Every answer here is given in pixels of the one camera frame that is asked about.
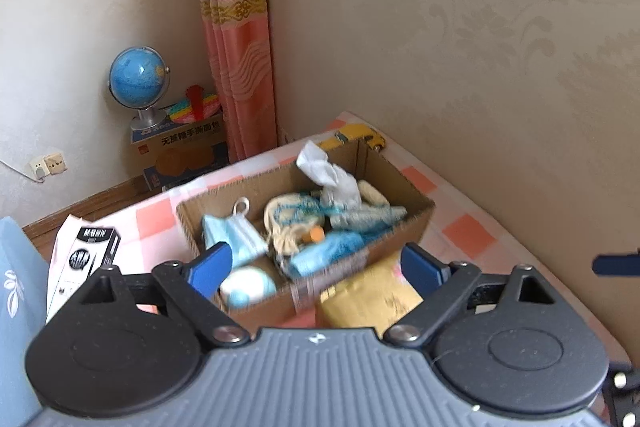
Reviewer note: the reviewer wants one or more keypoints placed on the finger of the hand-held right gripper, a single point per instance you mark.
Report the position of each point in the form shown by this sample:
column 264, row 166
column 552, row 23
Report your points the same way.
column 615, row 265

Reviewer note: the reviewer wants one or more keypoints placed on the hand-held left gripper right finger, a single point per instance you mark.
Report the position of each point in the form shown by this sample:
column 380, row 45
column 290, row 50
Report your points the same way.
column 422, row 269

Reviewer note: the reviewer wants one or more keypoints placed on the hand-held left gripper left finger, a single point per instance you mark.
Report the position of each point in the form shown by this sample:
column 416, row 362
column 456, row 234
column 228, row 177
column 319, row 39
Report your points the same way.
column 210, row 269

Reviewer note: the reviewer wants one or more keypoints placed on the blue face mask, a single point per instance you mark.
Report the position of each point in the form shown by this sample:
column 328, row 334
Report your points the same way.
column 235, row 234
column 325, row 254

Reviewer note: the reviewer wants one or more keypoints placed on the cream sock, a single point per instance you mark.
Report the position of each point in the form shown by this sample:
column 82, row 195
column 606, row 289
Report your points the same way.
column 372, row 192

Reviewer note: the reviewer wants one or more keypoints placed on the brown cardboard box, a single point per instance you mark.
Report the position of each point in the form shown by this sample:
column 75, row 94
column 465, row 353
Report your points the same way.
column 395, row 179

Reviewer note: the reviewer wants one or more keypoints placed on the blue yarn with orange bobbin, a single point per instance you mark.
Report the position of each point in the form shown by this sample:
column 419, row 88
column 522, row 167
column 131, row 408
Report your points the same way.
column 316, row 234

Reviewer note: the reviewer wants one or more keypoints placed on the white tissue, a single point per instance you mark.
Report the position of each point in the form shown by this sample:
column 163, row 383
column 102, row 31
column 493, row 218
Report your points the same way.
column 330, row 179

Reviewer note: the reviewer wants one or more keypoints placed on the white round puff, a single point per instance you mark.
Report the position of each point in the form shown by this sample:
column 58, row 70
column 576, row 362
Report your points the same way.
column 245, row 284

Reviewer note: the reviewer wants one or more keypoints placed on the yellow tissue pack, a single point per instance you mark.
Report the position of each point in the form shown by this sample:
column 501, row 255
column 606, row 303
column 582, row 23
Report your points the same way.
column 370, row 302

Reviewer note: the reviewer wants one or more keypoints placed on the grey blue cloth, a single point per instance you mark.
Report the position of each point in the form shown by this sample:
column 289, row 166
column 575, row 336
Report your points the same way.
column 370, row 218

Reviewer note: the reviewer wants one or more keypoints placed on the cream patterned cloth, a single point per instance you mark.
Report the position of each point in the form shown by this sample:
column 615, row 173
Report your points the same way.
column 285, row 217

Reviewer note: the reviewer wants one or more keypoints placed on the printed cardboard carton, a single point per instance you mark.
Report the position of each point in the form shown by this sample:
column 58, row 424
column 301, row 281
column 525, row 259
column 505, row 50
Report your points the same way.
column 185, row 152

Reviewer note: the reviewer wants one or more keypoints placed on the black and white carton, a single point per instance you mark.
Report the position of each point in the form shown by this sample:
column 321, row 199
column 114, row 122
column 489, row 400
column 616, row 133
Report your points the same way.
column 82, row 257

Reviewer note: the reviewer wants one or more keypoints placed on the yellow toy car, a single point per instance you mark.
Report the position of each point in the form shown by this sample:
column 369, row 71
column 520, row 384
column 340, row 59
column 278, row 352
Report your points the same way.
column 357, row 134

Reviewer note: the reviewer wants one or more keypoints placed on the rainbow pop toy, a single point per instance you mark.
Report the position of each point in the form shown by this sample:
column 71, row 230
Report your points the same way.
column 180, row 113

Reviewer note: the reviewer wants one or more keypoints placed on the red plastic toy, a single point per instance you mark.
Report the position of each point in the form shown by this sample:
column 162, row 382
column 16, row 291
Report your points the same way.
column 196, row 104

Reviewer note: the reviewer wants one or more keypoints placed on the blue floral cushion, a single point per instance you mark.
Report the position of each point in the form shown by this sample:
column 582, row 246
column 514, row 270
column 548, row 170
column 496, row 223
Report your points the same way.
column 15, row 307

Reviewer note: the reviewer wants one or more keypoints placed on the blue desk globe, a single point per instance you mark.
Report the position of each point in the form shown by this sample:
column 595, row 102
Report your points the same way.
column 135, row 77

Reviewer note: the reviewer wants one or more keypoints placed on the pink patterned curtain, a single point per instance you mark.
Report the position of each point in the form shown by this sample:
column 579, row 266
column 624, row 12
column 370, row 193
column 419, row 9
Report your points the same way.
column 235, row 32

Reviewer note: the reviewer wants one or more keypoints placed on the beige patterned headboard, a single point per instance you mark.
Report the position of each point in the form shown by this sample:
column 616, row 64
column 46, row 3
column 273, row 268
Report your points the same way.
column 450, row 32

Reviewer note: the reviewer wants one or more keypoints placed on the black metal frame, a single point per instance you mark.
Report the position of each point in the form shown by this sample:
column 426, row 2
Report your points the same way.
column 622, row 399

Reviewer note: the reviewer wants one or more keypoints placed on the wall socket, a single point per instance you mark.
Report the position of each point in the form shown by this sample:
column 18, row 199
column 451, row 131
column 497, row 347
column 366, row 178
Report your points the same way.
column 52, row 163

